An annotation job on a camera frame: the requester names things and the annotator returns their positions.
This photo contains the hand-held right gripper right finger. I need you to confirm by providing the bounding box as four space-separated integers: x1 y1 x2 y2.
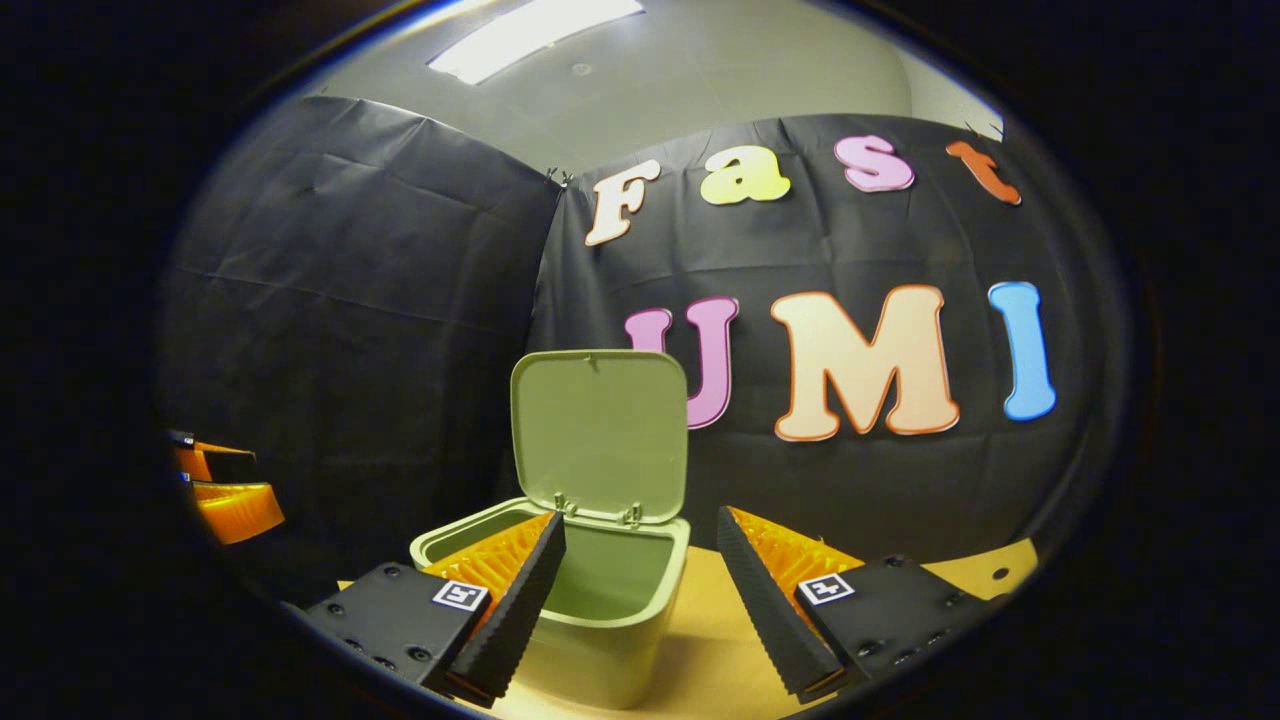
716 505 991 706

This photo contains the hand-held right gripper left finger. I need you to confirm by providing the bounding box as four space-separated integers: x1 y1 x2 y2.
295 510 567 709

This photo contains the green desktop garbage bin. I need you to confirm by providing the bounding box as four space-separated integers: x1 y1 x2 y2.
409 349 692 712

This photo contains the wooden desktop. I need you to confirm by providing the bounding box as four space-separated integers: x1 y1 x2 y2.
338 537 1041 720

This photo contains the black backdrop cloth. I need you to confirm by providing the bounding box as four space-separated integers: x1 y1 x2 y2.
160 95 1126 606

